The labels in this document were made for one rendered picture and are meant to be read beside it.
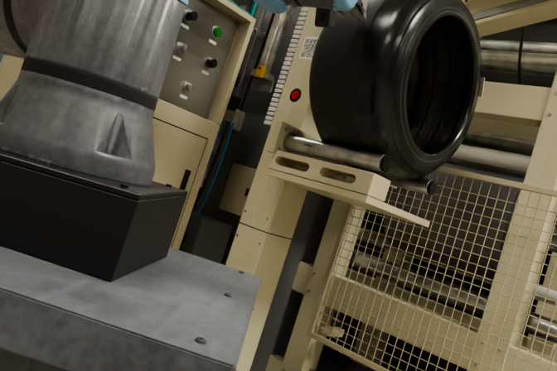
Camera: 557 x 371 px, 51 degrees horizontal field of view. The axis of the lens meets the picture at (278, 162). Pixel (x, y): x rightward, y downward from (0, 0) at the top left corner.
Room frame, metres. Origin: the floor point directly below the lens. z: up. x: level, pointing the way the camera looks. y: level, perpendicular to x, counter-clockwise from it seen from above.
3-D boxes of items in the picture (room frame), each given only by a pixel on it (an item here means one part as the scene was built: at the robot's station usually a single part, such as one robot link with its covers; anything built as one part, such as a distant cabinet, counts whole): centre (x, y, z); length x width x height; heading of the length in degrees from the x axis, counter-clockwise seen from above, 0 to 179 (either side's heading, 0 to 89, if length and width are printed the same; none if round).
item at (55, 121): (0.66, 0.23, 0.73); 0.19 x 0.19 x 0.10
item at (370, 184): (1.63, -0.14, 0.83); 0.36 x 0.09 x 0.06; 48
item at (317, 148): (1.62, -0.14, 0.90); 0.35 x 0.05 x 0.05; 48
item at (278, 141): (1.85, -0.10, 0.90); 0.40 x 0.03 x 0.10; 138
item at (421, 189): (1.83, -0.33, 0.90); 0.35 x 0.05 x 0.05; 48
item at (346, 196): (1.73, -0.23, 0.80); 0.37 x 0.36 x 0.02; 138
